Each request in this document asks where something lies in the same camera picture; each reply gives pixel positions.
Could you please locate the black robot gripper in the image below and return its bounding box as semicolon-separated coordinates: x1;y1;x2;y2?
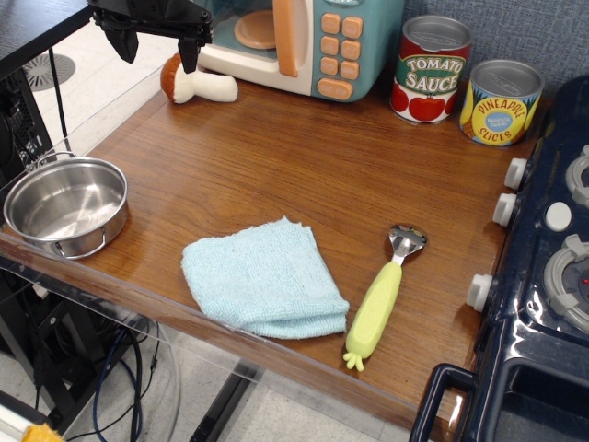
87;0;213;74

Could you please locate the plush mushroom toy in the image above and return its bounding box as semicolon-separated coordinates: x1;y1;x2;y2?
160;53;238;104

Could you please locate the floor vent grille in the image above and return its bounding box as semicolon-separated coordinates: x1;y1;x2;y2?
23;53;75;83

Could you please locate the black computer tower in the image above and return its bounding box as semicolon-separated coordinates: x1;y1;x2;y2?
1;68;53;187

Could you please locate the steel pot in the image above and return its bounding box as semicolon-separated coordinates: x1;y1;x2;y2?
3;154;129;260

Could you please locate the toy microwave oven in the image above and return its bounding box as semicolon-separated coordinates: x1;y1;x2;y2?
198;1;405;102

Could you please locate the light blue cloth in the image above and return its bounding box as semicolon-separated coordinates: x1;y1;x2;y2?
181;217;350;340

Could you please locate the tomato sauce can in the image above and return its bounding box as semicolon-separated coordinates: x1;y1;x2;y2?
390;15;472;123

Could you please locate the pineapple slices can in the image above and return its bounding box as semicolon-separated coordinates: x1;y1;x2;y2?
459;59;545;147

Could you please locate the yellow fuzzy object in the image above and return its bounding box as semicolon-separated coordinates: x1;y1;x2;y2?
20;424;64;442

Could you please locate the dark blue toy stove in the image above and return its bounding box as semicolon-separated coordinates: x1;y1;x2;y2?
410;76;588;441

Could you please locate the black desk frame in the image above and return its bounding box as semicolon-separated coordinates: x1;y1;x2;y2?
1;1;140;432

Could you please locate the spoon with yellow-green handle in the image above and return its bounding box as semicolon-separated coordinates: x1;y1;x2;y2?
342;225;427;372

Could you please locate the black cable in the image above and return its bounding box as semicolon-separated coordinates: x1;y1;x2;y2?
64;321;161;442

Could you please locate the blue cable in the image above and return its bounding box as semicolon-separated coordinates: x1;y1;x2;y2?
91;327;144;442

